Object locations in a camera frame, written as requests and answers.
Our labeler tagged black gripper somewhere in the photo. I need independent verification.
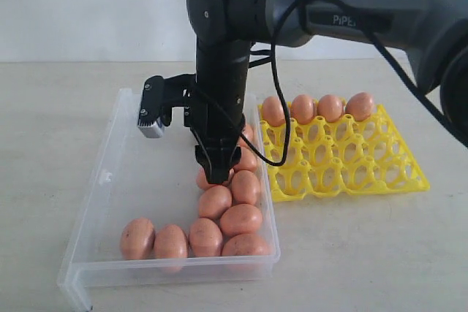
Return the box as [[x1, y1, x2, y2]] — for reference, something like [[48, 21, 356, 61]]
[[186, 87, 245, 184]]

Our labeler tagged brown egg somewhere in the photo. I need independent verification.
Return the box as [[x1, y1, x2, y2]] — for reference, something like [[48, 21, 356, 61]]
[[261, 96, 285, 127], [120, 217, 155, 260], [196, 167, 235, 191], [189, 218, 223, 257], [222, 233, 271, 275], [290, 94, 317, 125], [345, 92, 375, 121], [231, 170, 261, 205], [317, 94, 344, 123], [198, 186, 233, 220], [233, 147, 257, 172], [238, 123, 253, 148], [154, 224, 189, 259], [219, 204, 263, 237]]

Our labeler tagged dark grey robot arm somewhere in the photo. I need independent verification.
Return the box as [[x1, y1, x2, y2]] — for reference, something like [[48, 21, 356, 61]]
[[186, 0, 467, 184]]

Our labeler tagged clear plastic storage box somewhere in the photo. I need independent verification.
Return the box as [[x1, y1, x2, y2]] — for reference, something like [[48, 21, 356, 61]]
[[57, 88, 281, 311]]

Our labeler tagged yellow plastic egg tray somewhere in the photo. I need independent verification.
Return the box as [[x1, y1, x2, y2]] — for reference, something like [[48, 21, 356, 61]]
[[256, 104, 430, 202]]

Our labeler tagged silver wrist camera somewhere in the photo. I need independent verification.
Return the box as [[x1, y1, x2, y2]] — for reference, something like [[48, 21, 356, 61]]
[[137, 75, 172, 139]]

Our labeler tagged black cable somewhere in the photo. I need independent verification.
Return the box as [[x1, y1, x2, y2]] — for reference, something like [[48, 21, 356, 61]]
[[189, 0, 468, 167]]

